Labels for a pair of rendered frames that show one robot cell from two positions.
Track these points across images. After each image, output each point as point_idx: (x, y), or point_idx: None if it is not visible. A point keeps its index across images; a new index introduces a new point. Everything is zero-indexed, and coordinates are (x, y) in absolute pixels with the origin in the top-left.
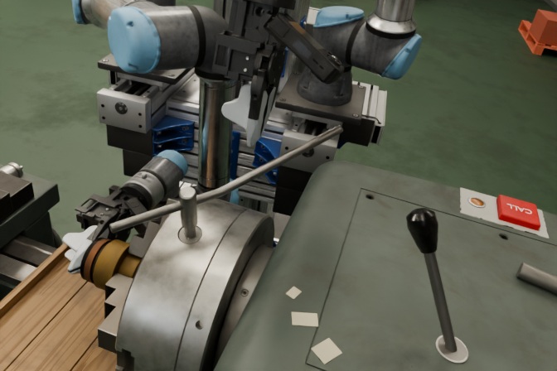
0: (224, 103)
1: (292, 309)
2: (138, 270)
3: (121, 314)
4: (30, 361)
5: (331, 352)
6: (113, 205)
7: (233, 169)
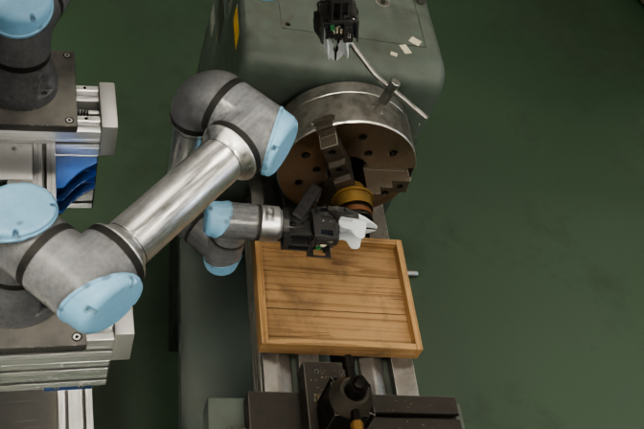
0: (348, 52)
1: (403, 54)
2: (404, 135)
3: (414, 152)
4: (379, 304)
5: (414, 39)
6: (318, 216)
7: None
